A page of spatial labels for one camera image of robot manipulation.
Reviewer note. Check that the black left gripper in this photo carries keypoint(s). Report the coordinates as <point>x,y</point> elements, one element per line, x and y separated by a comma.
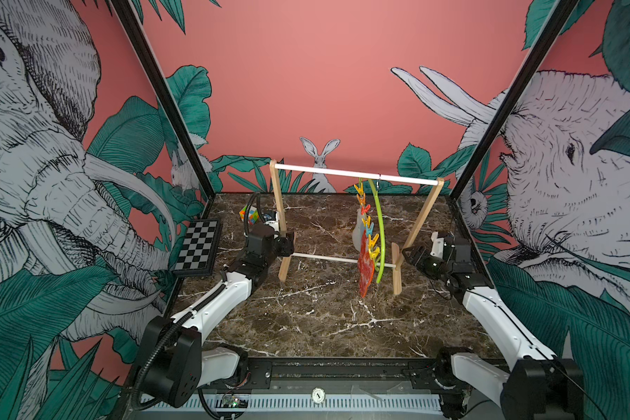
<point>287,244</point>

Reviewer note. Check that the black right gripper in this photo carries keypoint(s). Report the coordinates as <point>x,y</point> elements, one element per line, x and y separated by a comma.
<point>418,255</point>

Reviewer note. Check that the red orange-edged insole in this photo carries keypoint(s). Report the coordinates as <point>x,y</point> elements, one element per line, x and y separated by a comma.
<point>366,266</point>

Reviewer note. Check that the green clip hanger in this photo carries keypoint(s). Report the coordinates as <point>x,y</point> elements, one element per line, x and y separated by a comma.
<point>372,216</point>

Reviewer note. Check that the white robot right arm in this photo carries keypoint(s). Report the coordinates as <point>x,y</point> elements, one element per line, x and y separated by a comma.
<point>535,385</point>

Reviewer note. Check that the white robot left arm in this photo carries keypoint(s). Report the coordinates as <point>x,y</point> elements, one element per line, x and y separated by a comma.
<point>171,364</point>

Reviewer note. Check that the colourful puzzle cube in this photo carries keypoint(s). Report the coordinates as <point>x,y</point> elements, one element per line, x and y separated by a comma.
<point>249,214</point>

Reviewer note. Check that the grey textured insole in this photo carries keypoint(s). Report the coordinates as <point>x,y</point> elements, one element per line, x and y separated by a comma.
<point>358,230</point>

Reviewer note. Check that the black white checkerboard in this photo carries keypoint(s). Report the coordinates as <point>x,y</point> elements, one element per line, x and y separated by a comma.
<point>199,249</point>

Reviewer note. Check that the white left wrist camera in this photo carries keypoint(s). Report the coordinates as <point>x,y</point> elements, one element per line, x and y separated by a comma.
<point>271,218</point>

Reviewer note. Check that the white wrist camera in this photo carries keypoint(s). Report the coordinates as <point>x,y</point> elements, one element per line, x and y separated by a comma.
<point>271,218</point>
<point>438,244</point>

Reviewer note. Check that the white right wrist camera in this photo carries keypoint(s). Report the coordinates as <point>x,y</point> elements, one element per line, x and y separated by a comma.
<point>438,244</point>

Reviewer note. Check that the white perforated rail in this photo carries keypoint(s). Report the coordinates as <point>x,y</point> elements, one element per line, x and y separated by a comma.
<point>411,403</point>

